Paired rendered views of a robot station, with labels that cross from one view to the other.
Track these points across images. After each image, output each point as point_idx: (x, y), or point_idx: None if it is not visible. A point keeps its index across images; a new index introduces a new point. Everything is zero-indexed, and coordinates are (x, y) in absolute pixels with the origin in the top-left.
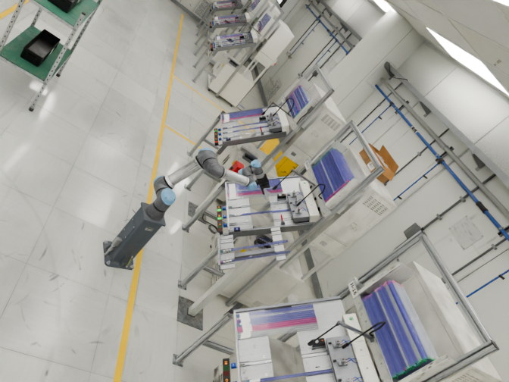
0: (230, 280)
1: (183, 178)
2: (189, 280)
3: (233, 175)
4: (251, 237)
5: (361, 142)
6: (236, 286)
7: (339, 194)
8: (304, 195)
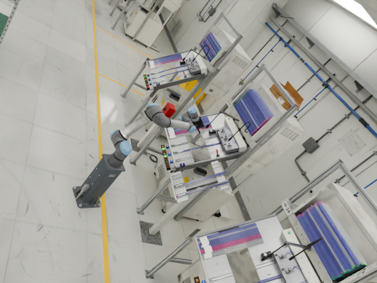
0: (182, 206)
1: (136, 130)
2: (146, 206)
3: (177, 123)
4: None
5: (275, 83)
6: None
7: (263, 129)
8: (231, 129)
